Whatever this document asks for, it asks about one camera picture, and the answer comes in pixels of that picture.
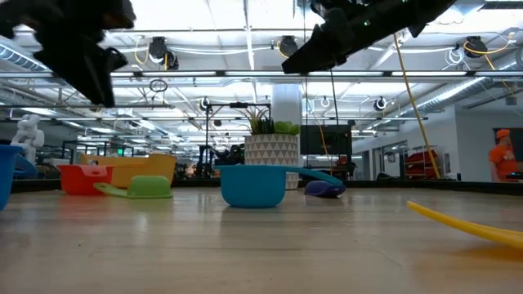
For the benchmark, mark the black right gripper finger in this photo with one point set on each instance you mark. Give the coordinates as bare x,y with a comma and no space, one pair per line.
323,47

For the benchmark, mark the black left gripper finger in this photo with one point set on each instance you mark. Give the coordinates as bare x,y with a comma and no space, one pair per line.
116,59
100,87

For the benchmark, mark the orange plastic measuring cup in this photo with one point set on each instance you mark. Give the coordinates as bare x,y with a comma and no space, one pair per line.
81,181

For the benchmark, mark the green plastic measuring cup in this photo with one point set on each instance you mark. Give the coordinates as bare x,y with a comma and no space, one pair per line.
149,188

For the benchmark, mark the large blue plastic cup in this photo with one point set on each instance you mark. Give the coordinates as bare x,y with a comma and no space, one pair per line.
7,175

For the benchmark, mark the light blue plastic measuring cup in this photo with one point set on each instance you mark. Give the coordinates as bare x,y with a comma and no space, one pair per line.
253,188

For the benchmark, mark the yellow plastic measuring cup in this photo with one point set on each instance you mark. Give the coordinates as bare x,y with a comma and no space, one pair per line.
478,229

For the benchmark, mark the black background robot arm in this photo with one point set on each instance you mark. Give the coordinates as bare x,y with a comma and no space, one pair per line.
229,157

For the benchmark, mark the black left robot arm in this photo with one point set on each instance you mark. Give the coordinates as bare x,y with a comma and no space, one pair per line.
61,16

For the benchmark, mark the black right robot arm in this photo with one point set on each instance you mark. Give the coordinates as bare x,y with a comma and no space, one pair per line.
429,12

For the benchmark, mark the yellow-orange plastic basket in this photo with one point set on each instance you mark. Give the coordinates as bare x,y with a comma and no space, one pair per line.
139,165

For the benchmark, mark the small purple measuring cup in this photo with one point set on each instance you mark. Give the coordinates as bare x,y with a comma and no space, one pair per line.
324,190

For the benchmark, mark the succulent in white geometric pot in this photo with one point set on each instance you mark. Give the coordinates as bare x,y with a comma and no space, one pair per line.
271,151

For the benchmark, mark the red storage shelving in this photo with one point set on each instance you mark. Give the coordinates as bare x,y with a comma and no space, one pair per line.
421,163

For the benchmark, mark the person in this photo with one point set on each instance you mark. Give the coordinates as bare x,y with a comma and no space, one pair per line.
504,157

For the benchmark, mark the black wall screen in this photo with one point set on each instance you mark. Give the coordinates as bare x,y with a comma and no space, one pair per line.
327,139

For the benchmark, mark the black metal stand frame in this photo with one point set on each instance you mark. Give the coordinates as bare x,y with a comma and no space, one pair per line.
207,139

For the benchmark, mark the black aluminium table frame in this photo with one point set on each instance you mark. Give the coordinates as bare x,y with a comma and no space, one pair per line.
408,185

